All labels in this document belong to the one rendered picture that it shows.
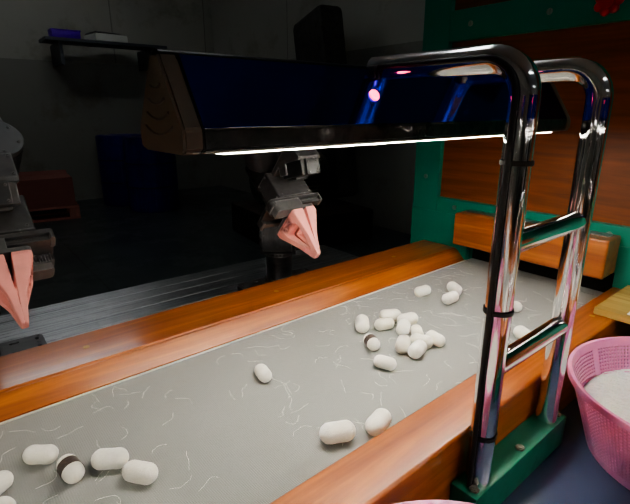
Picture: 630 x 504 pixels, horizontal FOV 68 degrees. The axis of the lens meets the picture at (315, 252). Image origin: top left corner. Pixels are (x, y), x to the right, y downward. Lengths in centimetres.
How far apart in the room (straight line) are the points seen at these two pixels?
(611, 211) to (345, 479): 72
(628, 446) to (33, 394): 65
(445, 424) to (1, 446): 46
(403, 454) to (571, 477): 24
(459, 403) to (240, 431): 24
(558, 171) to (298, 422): 70
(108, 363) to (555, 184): 84
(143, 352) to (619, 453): 58
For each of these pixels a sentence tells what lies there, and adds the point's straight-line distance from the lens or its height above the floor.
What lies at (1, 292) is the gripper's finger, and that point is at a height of 87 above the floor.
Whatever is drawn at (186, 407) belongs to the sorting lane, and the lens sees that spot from 59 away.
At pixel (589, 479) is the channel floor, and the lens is 66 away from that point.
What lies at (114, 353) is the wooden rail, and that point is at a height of 77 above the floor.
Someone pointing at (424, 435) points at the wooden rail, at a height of 76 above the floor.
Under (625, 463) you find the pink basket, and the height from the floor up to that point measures 71.
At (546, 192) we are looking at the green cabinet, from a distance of 103.
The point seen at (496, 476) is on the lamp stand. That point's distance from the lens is 56.
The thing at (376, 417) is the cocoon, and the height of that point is 76.
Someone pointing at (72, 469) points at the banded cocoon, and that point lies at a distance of 52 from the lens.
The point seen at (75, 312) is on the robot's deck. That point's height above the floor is 67.
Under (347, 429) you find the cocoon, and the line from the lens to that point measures 51.
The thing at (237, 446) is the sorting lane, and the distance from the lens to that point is 53.
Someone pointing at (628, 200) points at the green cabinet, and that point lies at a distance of 98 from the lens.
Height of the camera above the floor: 107
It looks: 17 degrees down
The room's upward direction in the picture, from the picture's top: straight up
